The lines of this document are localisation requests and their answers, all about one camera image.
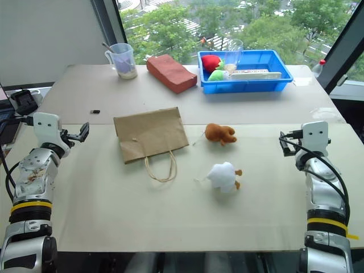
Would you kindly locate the large beige table sheet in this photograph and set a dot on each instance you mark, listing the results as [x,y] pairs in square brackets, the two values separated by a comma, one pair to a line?
[182,210]

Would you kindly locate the plastic bottle red cap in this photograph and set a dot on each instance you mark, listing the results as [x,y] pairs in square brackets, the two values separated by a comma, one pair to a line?
[318,69]

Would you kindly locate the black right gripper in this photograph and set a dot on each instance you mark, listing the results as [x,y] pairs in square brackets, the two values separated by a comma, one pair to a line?
[297,146]

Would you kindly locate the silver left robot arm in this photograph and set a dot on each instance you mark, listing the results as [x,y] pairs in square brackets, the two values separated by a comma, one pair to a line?
[31,182]

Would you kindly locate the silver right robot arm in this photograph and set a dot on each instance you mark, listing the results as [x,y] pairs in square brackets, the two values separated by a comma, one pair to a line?
[324,187]

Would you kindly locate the small black usb stick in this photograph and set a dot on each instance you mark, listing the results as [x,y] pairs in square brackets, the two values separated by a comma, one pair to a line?
[95,111]

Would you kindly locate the red plush strawberry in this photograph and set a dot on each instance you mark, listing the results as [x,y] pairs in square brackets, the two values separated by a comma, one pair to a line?
[210,62]

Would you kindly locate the flat white box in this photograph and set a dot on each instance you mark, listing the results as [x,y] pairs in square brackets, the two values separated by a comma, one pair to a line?
[256,76]

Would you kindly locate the clear plastic measuring jug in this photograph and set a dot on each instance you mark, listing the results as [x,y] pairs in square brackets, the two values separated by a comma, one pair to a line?
[123,64]

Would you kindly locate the dark window frame pillar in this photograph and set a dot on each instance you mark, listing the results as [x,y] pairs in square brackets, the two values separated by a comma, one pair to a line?
[345,45]
[109,31]

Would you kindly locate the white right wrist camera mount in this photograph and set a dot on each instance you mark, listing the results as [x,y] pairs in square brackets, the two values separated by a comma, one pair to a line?
[315,136]

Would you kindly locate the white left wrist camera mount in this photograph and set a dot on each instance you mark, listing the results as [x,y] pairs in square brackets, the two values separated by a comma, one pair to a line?
[45,125]

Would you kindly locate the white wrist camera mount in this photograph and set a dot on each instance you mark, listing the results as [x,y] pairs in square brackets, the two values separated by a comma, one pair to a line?
[45,125]
[315,136]

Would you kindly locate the white plush duck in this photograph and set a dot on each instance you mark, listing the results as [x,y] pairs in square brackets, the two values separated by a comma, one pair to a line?
[223,177]

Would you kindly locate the brown plush toy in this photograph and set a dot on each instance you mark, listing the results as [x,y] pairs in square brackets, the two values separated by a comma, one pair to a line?
[219,133]

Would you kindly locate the green plush toy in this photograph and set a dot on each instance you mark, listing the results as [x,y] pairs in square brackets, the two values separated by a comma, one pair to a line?
[217,75]

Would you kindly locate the clear plastic cup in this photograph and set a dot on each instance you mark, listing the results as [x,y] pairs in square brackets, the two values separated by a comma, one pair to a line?
[234,55]

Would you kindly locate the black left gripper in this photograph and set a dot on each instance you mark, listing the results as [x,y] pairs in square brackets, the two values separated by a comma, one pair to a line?
[67,138]

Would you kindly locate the red brick block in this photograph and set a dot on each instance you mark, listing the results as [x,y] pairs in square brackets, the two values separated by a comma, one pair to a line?
[170,72]

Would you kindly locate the printed flat box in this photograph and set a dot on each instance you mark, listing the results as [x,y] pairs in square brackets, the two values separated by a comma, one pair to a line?
[253,70]

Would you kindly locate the blue plastic bin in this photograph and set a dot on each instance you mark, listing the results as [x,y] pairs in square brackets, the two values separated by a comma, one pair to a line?
[264,61]

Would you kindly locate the wooden stirring stick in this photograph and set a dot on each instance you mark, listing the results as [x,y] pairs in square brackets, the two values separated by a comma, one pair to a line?
[107,47]

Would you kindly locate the black box device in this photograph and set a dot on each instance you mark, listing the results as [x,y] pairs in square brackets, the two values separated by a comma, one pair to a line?
[24,101]

